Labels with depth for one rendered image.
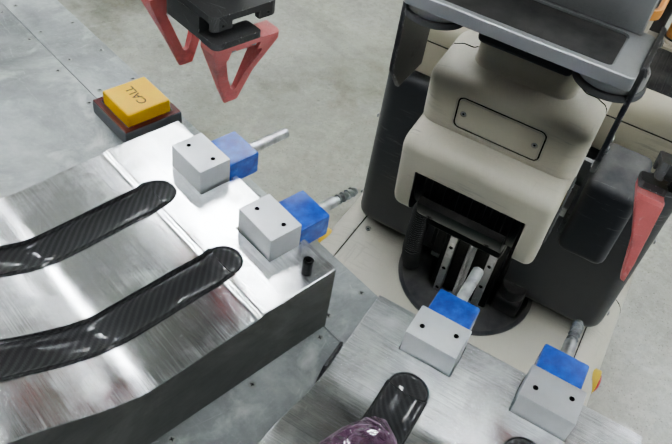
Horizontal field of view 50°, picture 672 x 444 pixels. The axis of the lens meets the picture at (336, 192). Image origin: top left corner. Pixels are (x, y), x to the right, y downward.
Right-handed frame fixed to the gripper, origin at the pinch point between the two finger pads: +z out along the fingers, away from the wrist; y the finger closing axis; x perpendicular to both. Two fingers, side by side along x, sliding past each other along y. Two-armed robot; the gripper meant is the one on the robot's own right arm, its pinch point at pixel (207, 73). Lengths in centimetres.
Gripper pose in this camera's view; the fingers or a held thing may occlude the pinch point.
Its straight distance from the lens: 67.2
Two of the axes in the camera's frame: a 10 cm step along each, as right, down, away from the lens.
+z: -1.4, 7.2, 6.8
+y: 6.7, 5.7, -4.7
